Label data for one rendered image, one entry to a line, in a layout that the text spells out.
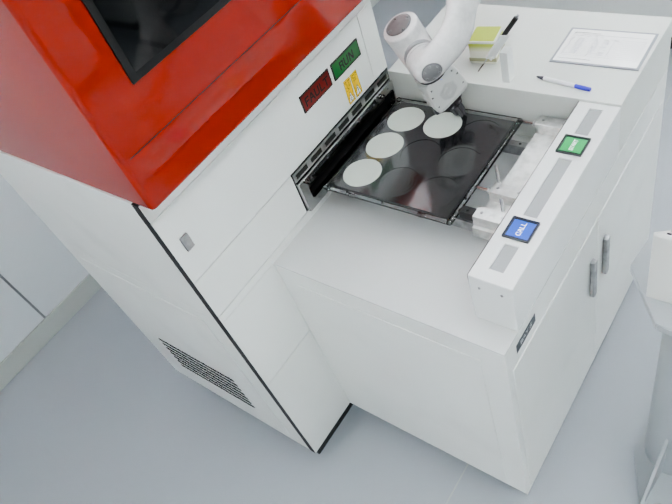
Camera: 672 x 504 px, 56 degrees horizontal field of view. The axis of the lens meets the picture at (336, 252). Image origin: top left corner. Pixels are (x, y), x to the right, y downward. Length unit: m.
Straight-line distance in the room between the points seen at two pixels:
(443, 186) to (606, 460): 1.00
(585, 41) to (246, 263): 1.00
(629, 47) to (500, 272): 0.73
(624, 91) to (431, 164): 0.46
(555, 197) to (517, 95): 0.38
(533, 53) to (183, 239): 0.99
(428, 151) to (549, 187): 0.36
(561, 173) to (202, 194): 0.76
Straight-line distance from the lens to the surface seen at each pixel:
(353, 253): 1.54
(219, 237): 1.44
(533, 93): 1.63
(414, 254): 1.49
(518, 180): 1.53
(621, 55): 1.72
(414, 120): 1.73
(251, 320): 1.61
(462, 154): 1.59
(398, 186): 1.55
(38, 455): 2.81
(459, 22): 1.44
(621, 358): 2.26
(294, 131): 1.55
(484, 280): 1.24
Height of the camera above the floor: 1.93
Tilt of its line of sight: 46 degrees down
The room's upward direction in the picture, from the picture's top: 23 degrees counter-clockwise
